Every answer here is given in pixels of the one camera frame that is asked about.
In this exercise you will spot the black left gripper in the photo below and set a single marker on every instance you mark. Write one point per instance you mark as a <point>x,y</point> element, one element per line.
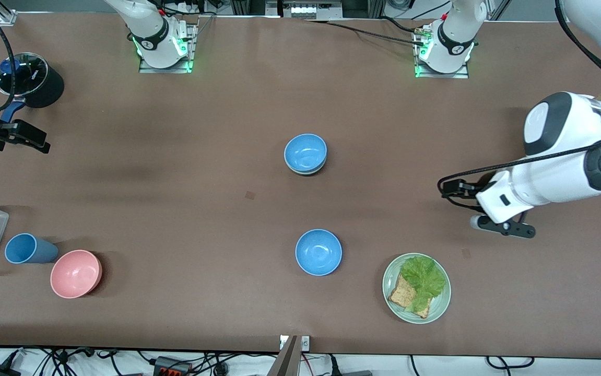
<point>480,184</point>

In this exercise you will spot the green lettuce leaf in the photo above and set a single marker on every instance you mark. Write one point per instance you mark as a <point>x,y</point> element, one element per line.
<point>424,277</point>

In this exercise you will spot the grey metal pole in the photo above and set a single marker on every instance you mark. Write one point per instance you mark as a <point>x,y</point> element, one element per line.
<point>285,360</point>

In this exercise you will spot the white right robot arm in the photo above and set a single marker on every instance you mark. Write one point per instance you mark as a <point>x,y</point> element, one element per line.
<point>149,31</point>

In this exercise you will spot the pale green plate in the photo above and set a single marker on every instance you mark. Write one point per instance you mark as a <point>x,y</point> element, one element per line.
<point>440,303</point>

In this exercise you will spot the aluminium frame corner bracket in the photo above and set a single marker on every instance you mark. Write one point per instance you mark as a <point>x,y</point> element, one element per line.
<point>7,17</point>

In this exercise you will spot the black orange power adapter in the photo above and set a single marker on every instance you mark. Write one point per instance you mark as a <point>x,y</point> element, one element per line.
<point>172,366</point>

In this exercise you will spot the blue bowl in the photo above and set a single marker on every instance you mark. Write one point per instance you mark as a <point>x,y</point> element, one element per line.
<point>318,252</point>
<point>305,151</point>

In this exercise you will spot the blue cup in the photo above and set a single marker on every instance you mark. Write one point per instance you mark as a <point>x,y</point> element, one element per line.
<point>28,249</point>

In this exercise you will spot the pink bowl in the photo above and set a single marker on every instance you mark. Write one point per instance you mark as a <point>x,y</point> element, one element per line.
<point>74,273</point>

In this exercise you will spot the glass lid with blue knob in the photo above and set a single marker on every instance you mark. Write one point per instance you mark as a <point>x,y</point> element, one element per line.
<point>23,74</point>

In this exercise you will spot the white power strip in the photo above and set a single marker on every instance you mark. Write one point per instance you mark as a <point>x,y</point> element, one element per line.
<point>305,9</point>

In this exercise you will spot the brown bread slice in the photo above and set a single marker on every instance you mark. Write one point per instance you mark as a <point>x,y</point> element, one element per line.
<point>402,296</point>

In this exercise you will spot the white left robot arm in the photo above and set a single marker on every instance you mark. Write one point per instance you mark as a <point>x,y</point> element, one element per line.
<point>556,177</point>

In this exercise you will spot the white table edge bracket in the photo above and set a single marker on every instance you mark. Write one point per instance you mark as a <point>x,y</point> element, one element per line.
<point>305,343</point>

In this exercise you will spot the pale green bowl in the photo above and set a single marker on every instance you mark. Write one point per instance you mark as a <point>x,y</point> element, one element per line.
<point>305,171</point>

